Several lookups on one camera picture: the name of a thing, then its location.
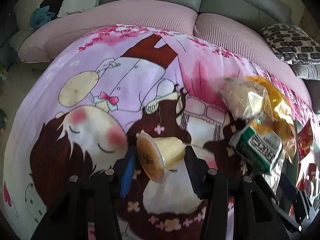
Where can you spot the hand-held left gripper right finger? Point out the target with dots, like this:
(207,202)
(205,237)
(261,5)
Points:
(192,172)

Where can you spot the yellow pudding cup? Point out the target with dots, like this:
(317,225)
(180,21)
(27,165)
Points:
(162,152)

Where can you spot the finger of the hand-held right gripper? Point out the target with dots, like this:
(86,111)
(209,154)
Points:
(282,211)
(288,190)

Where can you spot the clear bag of bread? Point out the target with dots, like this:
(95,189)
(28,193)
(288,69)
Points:
(242,100)

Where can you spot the yellow snack bag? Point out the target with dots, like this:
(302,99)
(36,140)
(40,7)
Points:
(280,105)

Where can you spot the printed pink cartoon blanket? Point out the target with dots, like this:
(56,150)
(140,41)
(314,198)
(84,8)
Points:
(75,62)

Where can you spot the white tray with teal rim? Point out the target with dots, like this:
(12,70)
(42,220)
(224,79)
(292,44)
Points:
(303,166)

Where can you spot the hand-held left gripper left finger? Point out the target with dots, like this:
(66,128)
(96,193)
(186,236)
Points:
(127,177)

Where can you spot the green white snack packet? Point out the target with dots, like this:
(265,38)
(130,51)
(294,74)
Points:
(257,145)

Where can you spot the dark grey pillow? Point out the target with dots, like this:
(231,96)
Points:
(310,70)

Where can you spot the yellow red printed packet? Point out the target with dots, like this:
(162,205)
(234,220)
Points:
(287,140)

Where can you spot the teal cloth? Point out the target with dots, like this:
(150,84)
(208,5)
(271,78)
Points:
(41,17)

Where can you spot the pink sofa seat cover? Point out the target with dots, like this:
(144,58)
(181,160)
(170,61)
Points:
(125,17)

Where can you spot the black white patterned pillow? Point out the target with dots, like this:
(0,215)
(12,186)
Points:
(290,42)

